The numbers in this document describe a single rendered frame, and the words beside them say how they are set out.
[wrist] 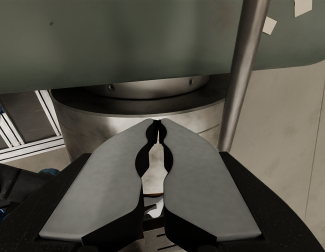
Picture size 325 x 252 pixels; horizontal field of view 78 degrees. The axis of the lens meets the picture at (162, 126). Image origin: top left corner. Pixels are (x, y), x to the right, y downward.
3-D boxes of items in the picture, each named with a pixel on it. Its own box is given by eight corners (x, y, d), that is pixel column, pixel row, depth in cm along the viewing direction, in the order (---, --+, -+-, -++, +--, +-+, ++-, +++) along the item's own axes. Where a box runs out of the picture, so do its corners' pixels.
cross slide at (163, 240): (86, 234, 74) (85, 246, 70) (196, 208, 83) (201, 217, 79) (95, 261, 83) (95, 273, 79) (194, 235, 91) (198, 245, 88)
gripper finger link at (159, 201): (173, 206, 51) (137, 214, 50) (173, 190, 49) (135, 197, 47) (176, 217, 49) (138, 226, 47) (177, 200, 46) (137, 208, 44)
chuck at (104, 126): (52, 69, 43) (42, 142, 18) (181, 55, 54) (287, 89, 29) (56, 84, 45) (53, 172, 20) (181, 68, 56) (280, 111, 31)
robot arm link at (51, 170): (28, 157, 52) (11, 188, 43) (71, 171, 57) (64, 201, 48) (17, 179, 55) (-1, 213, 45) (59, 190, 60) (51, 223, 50)
